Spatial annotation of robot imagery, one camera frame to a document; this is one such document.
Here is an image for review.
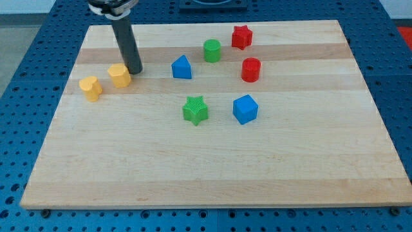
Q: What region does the blue cube block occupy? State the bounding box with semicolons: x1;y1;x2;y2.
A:
232;95;259;124

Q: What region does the blue triangle block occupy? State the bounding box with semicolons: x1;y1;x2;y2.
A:
171;55;192;79

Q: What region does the wooden board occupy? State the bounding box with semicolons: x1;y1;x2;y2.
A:
21;20;411;209

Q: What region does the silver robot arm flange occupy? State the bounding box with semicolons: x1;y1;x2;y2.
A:
87;0;139;20

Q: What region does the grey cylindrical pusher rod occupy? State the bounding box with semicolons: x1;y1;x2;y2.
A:
111;16;143;75

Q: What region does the yellow hexagon block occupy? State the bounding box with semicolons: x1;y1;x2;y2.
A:
108;63;131;88

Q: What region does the red cylinder block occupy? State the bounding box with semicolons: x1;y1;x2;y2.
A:
241;57;261;82

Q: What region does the red star block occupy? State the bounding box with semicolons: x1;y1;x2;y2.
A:
231;25;253;50

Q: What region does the green star block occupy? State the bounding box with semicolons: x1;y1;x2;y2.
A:
182;96;209;126

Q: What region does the yellow heart block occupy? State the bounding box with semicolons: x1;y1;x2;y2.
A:
79;76;102;102

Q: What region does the green cylinder block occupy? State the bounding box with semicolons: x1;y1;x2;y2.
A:
203;39;221;63

